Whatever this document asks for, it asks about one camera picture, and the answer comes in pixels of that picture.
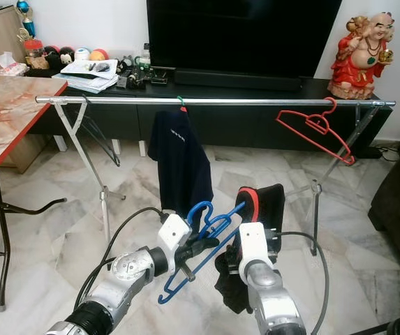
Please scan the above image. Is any black flat screen television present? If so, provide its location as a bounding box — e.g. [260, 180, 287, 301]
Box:
[147, 0, 343, 77]

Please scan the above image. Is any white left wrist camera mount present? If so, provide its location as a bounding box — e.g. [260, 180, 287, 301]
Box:
[156, 213, 192, 267]

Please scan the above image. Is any black round plush toy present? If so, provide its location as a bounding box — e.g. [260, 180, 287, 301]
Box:
[58, 47, 75, 64]
[44, 46, 59, 65]

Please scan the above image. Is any red lidded jar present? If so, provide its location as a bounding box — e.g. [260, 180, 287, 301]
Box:
[23, 38, 48, 69]

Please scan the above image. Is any orange round toy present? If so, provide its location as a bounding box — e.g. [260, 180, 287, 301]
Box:
[89, 48, 110, 61]

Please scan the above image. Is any silver metal clothes rack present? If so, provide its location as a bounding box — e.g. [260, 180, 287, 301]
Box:
[35, 96, 397, 256]

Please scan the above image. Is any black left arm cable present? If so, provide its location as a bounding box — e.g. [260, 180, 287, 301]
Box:
[73, 206, 169, 311]

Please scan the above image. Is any dark grey fabric sofa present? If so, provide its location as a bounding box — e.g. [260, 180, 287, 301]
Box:
[367, 140, 400, 262]

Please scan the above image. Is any black soundbar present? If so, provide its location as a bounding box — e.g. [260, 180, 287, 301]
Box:
[173, 68, 304, 92]

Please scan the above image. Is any white tissue pack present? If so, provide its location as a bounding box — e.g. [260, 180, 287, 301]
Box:
[0, 51, 29, 76]

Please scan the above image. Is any small black desk gadget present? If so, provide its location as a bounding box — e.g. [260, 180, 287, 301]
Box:
[149, 68, 168, 86]
[126, 68, 150, 89]

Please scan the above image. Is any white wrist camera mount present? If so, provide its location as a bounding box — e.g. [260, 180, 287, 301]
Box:
[156, 213, 192, 267]
[237, 222, 272, 265]

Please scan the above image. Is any blue and gold ornament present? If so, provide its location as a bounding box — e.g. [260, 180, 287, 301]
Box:
[16, 0, 38, 41]

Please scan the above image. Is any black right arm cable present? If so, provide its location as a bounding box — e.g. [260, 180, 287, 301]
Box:
[269, 230, 330, 335]

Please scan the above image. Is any red plastic hanger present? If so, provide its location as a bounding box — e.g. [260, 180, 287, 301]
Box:
[275, 96, 357, 166]

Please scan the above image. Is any navy blue t-shirt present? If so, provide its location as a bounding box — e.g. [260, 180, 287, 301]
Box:
[147, 107, 214, 235]

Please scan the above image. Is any thin black wire hanger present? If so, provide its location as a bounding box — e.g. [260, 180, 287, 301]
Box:
[77, 103, 122, 168]

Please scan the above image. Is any black t-shirt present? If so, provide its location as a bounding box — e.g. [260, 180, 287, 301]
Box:
[214, 183, 286, 315]

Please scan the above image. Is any marble pattern folding table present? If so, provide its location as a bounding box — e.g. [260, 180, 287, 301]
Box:
[0, 75, 69, 311]

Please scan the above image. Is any black tv console cabinet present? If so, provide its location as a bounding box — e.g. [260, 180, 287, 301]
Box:
[29, 68, 394, 160]

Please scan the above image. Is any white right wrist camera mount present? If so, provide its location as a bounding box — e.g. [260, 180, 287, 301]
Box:
[237, 222, 272, 265]

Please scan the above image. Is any blue plastic hanger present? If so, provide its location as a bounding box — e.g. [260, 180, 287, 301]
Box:
[156, 200, 246, 306]

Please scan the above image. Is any red laughing buddha statue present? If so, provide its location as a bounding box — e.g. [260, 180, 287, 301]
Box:
[329, 12, 396, 100]

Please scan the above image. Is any small green bottle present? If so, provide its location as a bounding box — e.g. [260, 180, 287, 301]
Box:
[139, 43, 151, 69]

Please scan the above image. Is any stack of white papers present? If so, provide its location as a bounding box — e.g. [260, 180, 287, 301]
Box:
[60, 59, 120, 94]

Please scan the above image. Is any black power cable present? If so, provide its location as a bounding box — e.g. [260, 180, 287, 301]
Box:
[378, 143, 400, 161]

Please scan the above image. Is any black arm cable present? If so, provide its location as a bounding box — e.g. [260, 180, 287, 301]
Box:
[73, 206, 169, 311]
[269, 230, 330, 335]

